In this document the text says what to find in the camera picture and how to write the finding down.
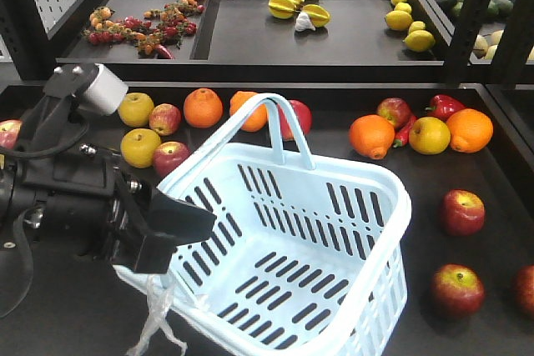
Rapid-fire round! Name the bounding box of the black gripper finger basket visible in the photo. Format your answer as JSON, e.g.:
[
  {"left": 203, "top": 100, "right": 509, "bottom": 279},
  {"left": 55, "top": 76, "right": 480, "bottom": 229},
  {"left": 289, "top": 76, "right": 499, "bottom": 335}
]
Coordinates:
[{"left": 133, "top": 192, "right": 216, "bottom": 273}]

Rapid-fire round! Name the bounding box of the round orange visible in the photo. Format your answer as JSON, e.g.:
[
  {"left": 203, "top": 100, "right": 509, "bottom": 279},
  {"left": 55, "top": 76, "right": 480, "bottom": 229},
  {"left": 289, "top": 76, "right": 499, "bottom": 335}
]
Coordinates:
[{"left": 229, "top": 90, "right": 269, "bottom": 133}]

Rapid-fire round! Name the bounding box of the red chili pepper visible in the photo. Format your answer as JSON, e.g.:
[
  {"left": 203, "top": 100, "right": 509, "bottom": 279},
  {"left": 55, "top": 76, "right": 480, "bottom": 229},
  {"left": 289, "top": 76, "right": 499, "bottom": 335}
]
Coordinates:
[{"left": 392, "top": 114, "right": 417, "bottom": 148}]

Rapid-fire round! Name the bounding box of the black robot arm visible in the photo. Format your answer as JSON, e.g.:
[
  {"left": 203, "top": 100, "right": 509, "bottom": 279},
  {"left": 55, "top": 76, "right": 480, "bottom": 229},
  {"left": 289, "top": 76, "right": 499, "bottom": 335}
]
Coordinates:
[{"left": 1, "top": 143, "right": 216, "bottom": 317}]

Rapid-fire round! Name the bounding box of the red bell pepper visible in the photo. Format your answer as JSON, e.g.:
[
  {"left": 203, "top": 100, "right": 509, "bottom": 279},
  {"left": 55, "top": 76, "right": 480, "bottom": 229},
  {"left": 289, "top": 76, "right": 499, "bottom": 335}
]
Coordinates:
[{"left": 425, "top": 94, "right": 466, "bottom": 122}]

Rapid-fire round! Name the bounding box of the black upper shelf tray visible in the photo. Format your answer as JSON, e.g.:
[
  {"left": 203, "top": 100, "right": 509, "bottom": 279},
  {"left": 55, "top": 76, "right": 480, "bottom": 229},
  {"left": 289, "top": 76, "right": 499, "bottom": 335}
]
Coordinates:
[{"left": 45, "top": 0, "right": 534, "bottom": 82}]

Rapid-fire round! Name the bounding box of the light blue plastic basket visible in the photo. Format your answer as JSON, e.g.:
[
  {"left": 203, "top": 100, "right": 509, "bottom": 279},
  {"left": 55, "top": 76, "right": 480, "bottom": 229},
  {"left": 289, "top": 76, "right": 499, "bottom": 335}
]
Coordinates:
[{"left": 113, "top": 93, "right": 413, "bottom": 356}]

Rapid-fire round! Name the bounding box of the red apple middle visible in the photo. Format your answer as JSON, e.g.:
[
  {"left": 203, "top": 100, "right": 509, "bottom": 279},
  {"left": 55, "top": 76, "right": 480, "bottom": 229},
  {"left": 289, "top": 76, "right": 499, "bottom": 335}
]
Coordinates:
[{"left": 440, "top": 189, "right": 486, "bottom": 236}]

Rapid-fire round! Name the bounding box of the yellow apple upper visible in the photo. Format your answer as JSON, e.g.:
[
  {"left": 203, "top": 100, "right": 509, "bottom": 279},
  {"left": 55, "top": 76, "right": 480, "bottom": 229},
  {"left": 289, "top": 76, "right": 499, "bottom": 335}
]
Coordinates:
[{"left": 117, "top": 93, "right": 154, "bottom": 128}]

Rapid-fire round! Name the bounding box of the red apple behind oranges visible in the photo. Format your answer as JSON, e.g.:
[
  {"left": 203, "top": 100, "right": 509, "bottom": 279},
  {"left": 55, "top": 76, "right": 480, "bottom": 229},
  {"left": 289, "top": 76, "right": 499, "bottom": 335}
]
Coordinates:
[{"left": 376, "top": 98, "right": 412, "bottom": 131}]

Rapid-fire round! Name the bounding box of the dark red apple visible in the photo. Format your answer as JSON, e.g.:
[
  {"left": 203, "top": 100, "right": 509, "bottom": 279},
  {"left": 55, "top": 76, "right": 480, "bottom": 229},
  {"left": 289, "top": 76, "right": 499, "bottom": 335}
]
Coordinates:
[{"left": 153, "top": 141, "right": 191, "bottom": 178}]

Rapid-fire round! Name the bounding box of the red apple at stand corner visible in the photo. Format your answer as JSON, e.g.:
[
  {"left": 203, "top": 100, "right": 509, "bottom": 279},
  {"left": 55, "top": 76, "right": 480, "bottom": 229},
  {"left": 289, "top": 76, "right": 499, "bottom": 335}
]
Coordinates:
[{"left": 278, "top": 99, "right": 313, "bottom": 141}]

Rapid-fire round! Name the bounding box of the pink red apple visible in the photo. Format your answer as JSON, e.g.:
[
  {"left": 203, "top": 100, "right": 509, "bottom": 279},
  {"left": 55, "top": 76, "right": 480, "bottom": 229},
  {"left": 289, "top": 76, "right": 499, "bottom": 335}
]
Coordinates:
[{"left": 149, "top": 103, "right": 182, "bottom": 136}]

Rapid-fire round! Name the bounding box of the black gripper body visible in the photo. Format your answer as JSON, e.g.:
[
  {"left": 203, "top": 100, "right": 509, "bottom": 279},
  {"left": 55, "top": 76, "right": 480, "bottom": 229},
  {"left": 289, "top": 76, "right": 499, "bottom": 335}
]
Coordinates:
[{"left": 12, "top": 143, "right": 155, "bottom": 273}]

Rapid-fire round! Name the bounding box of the red yellow apple front-left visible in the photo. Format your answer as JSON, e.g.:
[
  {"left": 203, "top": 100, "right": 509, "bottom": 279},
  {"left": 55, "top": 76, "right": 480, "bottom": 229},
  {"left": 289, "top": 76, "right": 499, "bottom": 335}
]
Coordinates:
[{"left": 430, "top": 263, "right": 486, "bottom": 319}]

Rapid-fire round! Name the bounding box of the yellow apple lower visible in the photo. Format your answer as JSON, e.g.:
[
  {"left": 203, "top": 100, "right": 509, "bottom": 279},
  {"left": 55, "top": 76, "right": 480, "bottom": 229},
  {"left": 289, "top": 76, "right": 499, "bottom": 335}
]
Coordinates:
[{"left": 120, "top": 128, "right": 161, "bottom": 168}]

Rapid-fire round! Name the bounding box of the orange left of lemon-apple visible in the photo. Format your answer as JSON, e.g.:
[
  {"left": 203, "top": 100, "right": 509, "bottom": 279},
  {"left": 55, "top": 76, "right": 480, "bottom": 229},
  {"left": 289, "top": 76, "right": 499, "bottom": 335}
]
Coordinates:
[{"left": 349, "top": 114, "right": 395, "bottom": 160}]

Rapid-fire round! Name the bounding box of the crumpled plastic tie strip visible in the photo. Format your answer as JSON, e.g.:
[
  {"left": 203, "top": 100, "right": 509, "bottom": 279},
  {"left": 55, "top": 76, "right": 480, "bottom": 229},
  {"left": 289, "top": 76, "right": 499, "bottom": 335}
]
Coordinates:
[{"left": 126, "top": 275, "right": 188, "bottom": 356}]

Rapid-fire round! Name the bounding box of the yellow round apple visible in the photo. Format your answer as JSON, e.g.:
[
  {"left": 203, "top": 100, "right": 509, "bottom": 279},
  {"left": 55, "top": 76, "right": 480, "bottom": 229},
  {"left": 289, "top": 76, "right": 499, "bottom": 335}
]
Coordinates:
[{"left": 409, "top": 117, "right": 451, "bottom": 155}]

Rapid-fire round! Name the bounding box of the red yellow apple front-right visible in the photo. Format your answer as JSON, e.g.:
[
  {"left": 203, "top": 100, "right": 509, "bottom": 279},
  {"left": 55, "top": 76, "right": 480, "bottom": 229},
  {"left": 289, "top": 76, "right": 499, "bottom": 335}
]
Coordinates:
[{"left": 512, "top": 264, "right": 534, "bottom": 318}]

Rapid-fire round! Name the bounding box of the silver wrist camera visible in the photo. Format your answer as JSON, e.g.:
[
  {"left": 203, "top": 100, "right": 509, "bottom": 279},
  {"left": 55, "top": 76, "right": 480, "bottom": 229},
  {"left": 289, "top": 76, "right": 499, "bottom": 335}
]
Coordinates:
[{"left": 43, "top": 63, "right": 128, "bottom": 116}]

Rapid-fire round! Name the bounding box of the orange right of yellow apple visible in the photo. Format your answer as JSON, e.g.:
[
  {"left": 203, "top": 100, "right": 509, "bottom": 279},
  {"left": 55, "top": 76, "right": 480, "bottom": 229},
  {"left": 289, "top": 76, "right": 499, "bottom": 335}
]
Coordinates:
[{"left": 446, "top": 108, "right": 493, "bottom": 153}]

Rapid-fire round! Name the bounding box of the orange with knob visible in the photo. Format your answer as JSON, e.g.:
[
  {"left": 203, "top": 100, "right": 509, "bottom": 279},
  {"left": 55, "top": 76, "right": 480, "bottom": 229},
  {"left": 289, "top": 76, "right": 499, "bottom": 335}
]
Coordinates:
[{"left": 184, "top": 88, "right": 224, "bottom": 128}]

